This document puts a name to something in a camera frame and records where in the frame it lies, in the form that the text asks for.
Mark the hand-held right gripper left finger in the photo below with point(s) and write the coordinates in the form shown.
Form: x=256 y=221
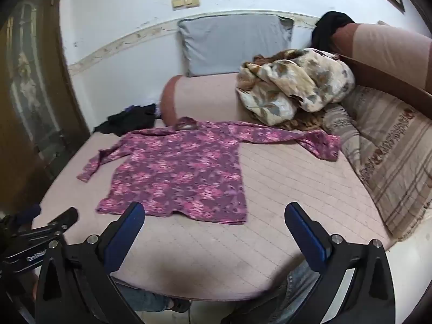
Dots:
x=126 y=233

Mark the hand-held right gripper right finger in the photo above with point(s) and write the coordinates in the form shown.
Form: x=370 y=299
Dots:
x=303 y=233

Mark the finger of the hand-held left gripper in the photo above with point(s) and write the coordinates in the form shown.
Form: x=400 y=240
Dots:
x=65 y=216
x=30 y=212

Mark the purple floral shirt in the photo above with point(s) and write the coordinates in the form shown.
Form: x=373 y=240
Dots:
x=175 y=175

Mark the black clothes pile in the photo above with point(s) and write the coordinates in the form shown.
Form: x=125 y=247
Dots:
x=128 y=121

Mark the person's right leg in jeans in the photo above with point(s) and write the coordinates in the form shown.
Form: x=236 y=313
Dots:
x=298 y=293

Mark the person's leg in jeans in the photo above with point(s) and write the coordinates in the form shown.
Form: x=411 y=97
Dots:
x=145 y=297
x=298 y=293

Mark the person's left leg in jeans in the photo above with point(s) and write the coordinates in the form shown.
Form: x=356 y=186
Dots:
x=145 y=297

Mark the person's left shoe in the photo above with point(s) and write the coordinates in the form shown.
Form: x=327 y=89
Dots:
x=179 y=305

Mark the wooden door with leaded glass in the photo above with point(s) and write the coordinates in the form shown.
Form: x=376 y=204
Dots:
x=33 y=108

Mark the striped cushion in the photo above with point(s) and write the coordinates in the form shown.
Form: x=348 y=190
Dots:
x=395 y=155

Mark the purple cloth piece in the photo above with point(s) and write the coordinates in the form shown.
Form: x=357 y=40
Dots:
x=130 y=109

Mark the pink and brown bolster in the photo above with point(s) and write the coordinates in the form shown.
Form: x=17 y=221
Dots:
x=202 y=98

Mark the cream floral blanket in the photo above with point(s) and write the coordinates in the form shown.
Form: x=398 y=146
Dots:
x=303 y=77

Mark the grey pillow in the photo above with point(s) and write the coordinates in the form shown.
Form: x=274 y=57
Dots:
x=233 y=44

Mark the pink sofa armrest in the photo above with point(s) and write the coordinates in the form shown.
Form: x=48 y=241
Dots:
x=388 y=47

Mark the black cloth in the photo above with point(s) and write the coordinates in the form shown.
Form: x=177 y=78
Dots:
x=329 y=28

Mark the beige light switch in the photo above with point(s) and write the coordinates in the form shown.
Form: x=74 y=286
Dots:
x=178 y=3
x=192 y=0

